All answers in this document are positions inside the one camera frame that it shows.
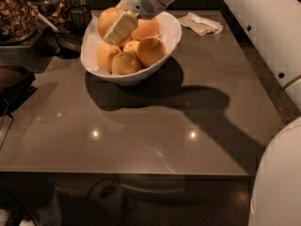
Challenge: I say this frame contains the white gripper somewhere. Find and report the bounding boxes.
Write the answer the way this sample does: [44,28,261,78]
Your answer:
[103,0,166,45]

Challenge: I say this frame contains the orange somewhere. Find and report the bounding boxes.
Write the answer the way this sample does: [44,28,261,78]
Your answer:
[132,18,160,40]
[96,43,121,73]
[97,8,132,48]
[137,37,166,68]
[112,52,141,75]

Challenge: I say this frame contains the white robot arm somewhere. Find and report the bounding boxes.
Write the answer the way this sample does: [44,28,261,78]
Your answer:
[104,0,301,226]

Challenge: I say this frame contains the white paper bowl liner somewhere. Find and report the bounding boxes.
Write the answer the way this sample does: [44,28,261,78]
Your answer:
[81,12,182,84]

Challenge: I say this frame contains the white oval bowl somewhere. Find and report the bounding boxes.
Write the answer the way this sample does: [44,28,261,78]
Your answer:
[80,9,182,87]

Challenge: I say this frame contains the orange top back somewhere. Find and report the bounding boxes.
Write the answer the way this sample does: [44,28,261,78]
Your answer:
[132,18,160,40]

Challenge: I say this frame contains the folded paper napkins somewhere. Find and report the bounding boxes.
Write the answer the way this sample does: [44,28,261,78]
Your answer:
[178,12,224,36]

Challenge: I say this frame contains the grey metal counter block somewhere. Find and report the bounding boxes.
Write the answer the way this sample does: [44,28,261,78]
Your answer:
[0,28,58,73]

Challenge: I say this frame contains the large glass snack jar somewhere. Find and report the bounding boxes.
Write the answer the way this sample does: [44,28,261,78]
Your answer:
[0,0,37,45]

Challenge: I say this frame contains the black wire cup holder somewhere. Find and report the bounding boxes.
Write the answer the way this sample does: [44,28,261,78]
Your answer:
[69,5,92,34]

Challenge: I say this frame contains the black device with cable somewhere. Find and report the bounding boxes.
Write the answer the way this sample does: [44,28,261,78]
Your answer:
[0,66,37,115]

